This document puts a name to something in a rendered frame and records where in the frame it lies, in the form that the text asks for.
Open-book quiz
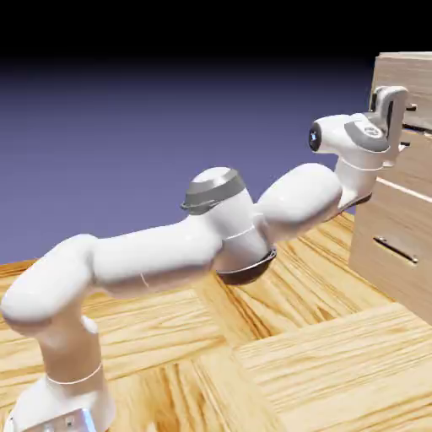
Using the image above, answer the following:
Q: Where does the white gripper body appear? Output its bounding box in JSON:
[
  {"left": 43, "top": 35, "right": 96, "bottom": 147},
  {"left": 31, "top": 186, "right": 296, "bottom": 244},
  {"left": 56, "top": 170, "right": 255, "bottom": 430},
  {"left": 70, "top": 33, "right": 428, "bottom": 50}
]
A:
[{"left": 370, "top": 85, "right": 410, "bottom": 168}]

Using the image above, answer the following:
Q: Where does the light wood cabinet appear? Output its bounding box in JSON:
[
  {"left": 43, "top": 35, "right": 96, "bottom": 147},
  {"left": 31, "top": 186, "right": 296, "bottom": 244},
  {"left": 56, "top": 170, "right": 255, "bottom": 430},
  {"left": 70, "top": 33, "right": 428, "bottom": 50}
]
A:
[{"left": 348, "top": 51, "right": 432, "bottom": 326}]

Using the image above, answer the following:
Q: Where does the metal drawer handle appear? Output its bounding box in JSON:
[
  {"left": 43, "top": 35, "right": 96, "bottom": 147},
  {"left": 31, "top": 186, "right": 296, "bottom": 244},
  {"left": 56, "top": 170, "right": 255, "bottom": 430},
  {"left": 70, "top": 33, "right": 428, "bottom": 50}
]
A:
[{"left": 372, "top": 235, "right": 420, "bottom": 265}]

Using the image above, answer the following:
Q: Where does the light wood drawer front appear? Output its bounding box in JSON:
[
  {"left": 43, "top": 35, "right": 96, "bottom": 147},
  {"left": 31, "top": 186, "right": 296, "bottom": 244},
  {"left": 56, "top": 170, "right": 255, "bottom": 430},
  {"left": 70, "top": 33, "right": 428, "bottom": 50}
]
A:
[
  {"left": 348, "top": 177, "right": 432, "bottom": 326},
  {"left": 369, "top": 57, "right": 432, "bottom": 203}
]

